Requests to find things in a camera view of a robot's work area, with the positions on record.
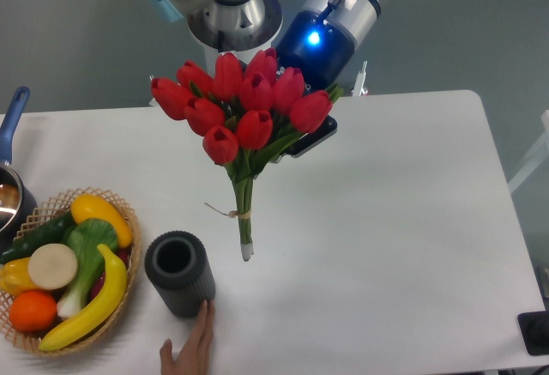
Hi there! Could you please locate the yellow bell pepper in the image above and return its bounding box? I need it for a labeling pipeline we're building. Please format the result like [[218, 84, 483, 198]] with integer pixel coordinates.
[[1, 257, 39, 296]]

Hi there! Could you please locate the red tulip bouquet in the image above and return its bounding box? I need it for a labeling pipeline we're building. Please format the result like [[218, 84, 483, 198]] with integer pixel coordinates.
[[151, 48, 343, 261]]

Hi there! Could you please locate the woven wicker basket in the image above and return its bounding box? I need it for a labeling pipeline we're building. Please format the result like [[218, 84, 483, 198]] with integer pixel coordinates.
[[1, 187, 141, 357]]

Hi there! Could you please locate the yellow banana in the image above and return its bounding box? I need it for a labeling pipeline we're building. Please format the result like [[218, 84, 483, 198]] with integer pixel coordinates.
[[39, 244, 128, 352]]

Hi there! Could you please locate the blue handled saucepan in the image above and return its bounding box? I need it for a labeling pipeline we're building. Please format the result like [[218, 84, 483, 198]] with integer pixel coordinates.
[[1, 87, 37, 251]]

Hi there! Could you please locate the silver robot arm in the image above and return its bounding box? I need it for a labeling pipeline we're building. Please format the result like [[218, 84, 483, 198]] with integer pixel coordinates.
[[149, 0, 389, 91]]

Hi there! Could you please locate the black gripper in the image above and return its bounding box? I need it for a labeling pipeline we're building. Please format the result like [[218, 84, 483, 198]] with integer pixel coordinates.
[[270, 116, 338, 163]]

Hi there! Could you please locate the green bok choy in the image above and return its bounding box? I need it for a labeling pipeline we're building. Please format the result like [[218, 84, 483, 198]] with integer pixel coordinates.
[[57, 218, 118, 320]]

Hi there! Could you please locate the dark grey ribbed vase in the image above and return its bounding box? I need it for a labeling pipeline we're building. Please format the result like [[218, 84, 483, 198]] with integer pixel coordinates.
[[145, 231, 216, 318]]

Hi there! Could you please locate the orange fruit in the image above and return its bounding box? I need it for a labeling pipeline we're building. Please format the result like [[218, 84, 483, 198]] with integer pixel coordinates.
[[9, 290, 57, 332]]

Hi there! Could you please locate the white frame at right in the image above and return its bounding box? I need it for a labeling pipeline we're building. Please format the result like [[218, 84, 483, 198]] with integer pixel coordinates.
[[508, 110, 548, 194]]

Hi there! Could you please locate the black device at edge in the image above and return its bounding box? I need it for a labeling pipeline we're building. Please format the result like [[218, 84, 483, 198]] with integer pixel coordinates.
[[517, 311, 549, 356]]

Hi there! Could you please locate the white clamp post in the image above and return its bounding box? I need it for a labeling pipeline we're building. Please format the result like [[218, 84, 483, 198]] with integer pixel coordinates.
[[351, 60, 369, 97]]

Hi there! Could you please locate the green cucumber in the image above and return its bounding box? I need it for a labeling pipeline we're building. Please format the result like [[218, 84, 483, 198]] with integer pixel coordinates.
[[1, 212, 75, 264]]

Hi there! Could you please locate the bare human hand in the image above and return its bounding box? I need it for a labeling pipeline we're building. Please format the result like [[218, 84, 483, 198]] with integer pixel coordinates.
[[160, 300, 215, 375]]

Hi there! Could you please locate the beige round radish slice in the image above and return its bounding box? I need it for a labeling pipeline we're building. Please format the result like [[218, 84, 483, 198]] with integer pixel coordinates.
[[27, 244, 78, 290]]

